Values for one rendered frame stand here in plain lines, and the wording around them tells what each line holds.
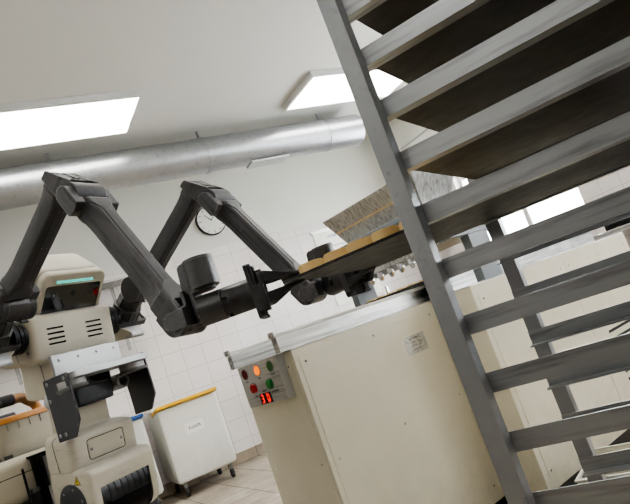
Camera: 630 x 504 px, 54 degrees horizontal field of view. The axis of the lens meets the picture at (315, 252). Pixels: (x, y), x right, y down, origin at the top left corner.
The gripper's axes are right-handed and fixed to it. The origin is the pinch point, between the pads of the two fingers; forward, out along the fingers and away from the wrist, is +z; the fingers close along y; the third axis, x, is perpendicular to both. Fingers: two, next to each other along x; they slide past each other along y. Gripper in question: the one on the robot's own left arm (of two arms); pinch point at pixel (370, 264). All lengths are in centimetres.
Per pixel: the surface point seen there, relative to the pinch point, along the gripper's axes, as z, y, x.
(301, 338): -62, -10, 8
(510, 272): 20.7, -12.3, 18.4
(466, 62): 56, 18, -10
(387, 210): -82, 28, 74
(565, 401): 21.3, -40.5, 18.8
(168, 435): -416, -43, 41
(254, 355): -90, -9, 3
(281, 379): -64, -20, -2
